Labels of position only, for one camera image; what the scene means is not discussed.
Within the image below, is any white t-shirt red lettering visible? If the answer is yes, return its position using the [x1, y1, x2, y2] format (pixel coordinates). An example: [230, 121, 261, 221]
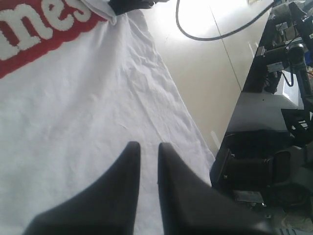
[0, 0, 214, 235]

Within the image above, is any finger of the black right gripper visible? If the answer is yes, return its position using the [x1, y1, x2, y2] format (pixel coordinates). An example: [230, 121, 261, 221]
[109, 0, 156, 15]

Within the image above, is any black equipment frame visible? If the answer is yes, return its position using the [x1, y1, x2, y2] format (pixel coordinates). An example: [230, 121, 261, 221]
[241, 0, 313, 147]

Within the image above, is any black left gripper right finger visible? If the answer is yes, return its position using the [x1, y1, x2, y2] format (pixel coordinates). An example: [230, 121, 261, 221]
[157, 142, 273, 235]

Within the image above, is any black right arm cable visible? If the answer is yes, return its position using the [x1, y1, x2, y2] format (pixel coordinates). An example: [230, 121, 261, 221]
[175, 0, 277, 41]

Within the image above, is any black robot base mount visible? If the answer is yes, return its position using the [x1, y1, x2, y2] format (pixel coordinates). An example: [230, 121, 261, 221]
[210, 130, 313, 207]

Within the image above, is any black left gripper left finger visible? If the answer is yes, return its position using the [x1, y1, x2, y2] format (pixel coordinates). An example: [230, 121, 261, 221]
[24, 141, 141, 235]

